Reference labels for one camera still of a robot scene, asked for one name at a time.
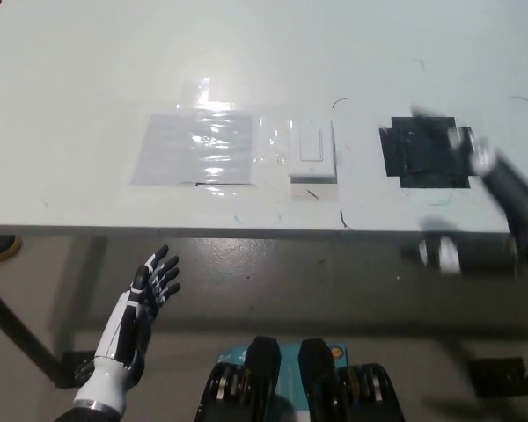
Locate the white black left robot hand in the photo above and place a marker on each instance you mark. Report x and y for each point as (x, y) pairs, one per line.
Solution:
(125, 318)

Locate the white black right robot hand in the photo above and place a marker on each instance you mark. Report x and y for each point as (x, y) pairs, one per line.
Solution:
(517, 193)

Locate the black metal table leg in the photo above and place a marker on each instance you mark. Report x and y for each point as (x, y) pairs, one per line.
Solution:
(22, 332)

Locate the white wall light switch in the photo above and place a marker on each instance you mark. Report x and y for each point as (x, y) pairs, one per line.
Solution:
(311, 151)

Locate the black tape patch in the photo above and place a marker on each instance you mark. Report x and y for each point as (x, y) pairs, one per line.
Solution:
(418, 154)

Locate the black table foot plate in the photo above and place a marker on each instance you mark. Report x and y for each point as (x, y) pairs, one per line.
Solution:
(72, 369)
(495, 376)

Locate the clear plastic tape film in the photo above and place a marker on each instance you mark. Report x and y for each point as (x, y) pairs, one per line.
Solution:
(270, 147)

